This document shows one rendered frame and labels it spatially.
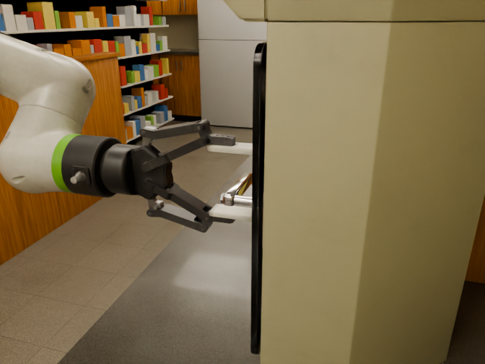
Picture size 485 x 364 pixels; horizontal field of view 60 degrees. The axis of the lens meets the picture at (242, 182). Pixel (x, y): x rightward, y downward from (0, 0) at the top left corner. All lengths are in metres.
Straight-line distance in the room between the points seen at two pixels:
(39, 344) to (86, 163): 1.71
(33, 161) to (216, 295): 0.38
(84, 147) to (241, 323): 0.38
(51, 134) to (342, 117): 0.45
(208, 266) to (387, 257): 0.46
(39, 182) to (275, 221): 0.38
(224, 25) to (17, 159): 5.01
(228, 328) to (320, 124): 0.42
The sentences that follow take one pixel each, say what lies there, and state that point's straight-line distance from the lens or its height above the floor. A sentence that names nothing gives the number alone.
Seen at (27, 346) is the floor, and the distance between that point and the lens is 2.29.
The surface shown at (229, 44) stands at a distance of 5.58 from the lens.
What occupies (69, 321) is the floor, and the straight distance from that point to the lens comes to 2.36.
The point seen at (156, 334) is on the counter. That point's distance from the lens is 0.73.
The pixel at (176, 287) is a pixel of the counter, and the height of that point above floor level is 0.94.
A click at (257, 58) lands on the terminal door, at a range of 0.43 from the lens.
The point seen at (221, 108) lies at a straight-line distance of 5.73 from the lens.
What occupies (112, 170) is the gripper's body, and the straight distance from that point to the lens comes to 0.62.
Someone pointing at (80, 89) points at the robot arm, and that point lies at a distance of 0.74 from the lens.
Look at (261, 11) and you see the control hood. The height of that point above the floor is 1.42.
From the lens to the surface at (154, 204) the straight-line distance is 0.64.
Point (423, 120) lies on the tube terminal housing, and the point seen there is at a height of 1.32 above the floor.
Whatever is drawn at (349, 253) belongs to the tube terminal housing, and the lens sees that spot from 0.47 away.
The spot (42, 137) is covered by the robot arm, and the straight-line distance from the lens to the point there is 0.70.
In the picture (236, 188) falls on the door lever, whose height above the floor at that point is 1.21.
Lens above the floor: 1.41
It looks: 22 degrees down
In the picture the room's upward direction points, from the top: straight up
